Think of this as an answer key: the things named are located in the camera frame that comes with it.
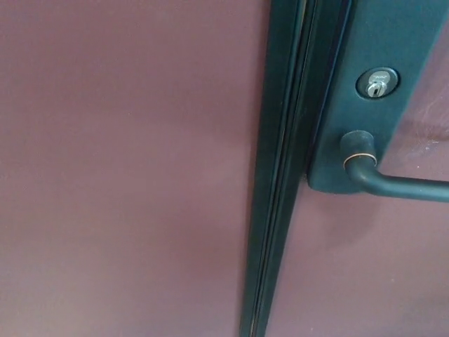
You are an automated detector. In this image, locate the dark teal handle plate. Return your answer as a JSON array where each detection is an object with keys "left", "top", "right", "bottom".
[{"left": 307, "top": 0, "right": 449, "bottom": 195}]

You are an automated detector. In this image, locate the black door edge strip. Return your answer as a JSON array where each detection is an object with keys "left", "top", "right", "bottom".
[
  {"left": 238, "top": 0, "right": 310, "bottom": 337},
  {"left": 257, "top": 0, "right": 354, "bottom": 337}
]

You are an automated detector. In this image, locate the dark lever door handle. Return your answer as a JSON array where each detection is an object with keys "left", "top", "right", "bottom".
[{"left": 339, "top": 129, "right": 449, "bottom": 204}]

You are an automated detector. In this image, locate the silver lock cylinder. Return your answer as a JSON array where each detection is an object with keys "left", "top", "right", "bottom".
[{"left": 355, "top": 67, "right": 401, "bottom": 100}]

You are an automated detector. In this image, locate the plain maroon door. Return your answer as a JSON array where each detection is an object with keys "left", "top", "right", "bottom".
[{"left": 0, "top": 0, "right": 274, "bottom": 337}]

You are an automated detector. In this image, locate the maroon door with handle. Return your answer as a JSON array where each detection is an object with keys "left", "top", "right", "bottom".
[{"left": 265, "top": 0, "right": 449, "bottom": 337}]

